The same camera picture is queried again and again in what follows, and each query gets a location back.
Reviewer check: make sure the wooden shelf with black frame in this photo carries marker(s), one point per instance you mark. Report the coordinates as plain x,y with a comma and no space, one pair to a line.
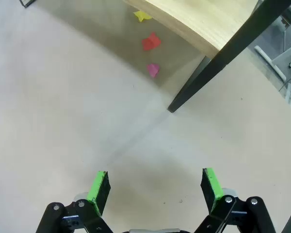
196,19

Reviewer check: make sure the pink paper scrap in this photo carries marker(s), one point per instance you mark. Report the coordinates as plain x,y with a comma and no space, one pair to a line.
153,69

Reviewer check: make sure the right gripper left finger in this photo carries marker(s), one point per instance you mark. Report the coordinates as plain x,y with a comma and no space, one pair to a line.
99,194

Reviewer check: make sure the red paper scrap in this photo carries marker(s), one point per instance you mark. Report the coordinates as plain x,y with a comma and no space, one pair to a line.
150,42

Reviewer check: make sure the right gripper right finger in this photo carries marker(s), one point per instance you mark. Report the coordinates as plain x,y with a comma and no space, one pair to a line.
212,191

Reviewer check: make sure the yellow paper scrap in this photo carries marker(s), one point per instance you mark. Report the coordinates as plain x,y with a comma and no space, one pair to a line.
141,15

